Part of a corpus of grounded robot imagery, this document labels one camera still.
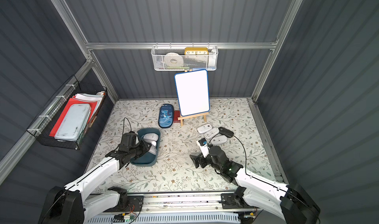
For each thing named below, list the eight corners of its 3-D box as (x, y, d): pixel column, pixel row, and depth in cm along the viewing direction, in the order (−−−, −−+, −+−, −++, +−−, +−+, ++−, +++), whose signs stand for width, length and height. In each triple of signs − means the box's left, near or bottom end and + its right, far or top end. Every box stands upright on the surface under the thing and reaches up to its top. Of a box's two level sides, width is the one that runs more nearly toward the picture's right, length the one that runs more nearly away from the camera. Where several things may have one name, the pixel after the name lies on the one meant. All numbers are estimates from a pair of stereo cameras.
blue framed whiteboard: (181, 123, 108) (177, 87, 81) (178, 110, 116) (174, 73, 89) (208, 118, 111) (213, 82, 84) (203, 105, 119) (206, 68, 92)
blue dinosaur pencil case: (156, 128, 105) (155, 125, 102) (160, 107, 118) (159, 103, 115) (172, 128, 105) (171, 125, 102) (174, 107, 118) (173, 103, 115)
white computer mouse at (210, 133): (206, 140, 98) (206, 137, 96) (203, 135, 100) (203, 133, 98) (219, 133, 102) (220, 130, 99) (216, 129, 104) (217, 126, 101)
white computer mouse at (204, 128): (199, 134, 102) (199, 132, 100) (196, 129, 105) (196, 126, 102) (212, 129, 104) (213, 127, 102) (209, 124, 107) (210, 122, 105)
